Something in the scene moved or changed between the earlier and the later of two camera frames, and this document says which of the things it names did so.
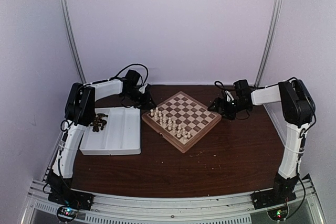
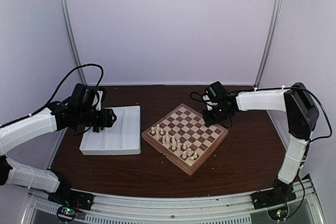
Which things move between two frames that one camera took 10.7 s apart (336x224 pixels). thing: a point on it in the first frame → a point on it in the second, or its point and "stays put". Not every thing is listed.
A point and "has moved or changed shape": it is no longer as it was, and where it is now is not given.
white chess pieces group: x=164 y=120 → x=175 y=144
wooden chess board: x=181 y=120 has moved or changed shape
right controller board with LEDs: x=278 y=214 stays put
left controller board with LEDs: x=66 y=214 stays put
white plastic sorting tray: x=121 y=135 stays put
